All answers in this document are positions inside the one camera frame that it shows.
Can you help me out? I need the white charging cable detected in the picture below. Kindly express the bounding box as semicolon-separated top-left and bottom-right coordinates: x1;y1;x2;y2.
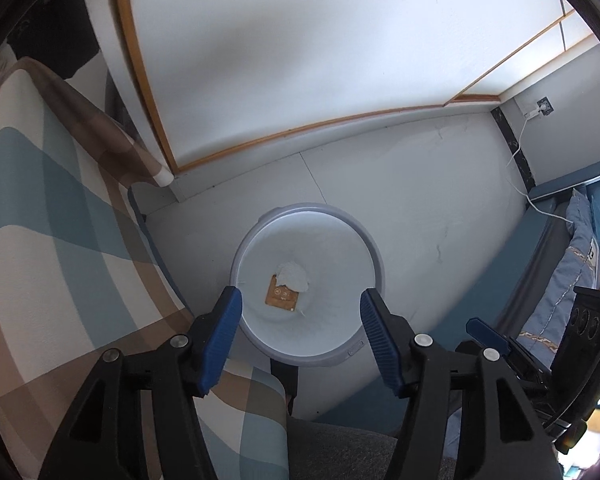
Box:
507;112;573;223

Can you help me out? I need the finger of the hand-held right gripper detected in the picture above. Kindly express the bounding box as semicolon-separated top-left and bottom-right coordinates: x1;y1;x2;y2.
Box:
466;317;518;361

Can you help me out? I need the round grey waste bin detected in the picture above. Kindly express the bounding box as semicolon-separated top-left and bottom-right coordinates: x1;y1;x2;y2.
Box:
230;202;383;368

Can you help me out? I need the crumpled white tissue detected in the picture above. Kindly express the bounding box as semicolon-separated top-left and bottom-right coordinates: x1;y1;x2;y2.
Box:
275;261;311;293

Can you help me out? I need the brown paper packet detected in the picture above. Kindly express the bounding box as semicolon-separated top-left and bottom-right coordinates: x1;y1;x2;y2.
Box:
265;274;302;312

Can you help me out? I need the person's black slipper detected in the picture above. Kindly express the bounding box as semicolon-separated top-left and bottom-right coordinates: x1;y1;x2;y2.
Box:
270;357;301;416

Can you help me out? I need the white wardrobe with wooden trim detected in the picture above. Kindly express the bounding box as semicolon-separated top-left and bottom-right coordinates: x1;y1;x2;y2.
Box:
77;0;596;203

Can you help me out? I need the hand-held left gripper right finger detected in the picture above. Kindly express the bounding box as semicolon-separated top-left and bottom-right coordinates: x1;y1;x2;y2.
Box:
360;287;563;480

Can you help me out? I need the blue patterned pillow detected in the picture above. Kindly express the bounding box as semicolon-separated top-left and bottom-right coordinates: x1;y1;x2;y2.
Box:
517;190;600;361

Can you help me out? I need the black marble trim strip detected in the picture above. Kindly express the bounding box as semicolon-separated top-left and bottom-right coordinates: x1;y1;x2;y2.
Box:
492;107;536;191

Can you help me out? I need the plaid bed blanket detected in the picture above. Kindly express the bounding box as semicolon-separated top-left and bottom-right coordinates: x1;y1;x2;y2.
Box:
0;57;288;480

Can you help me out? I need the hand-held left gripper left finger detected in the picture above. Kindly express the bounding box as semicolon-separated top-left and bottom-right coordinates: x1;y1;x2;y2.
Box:
39;286;243;480

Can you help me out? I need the blue bed frame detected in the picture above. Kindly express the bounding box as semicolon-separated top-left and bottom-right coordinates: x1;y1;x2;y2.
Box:
315;152;600;436

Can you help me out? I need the dark hanging jacket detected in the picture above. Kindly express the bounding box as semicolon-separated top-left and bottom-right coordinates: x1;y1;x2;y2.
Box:
7;0;101;81

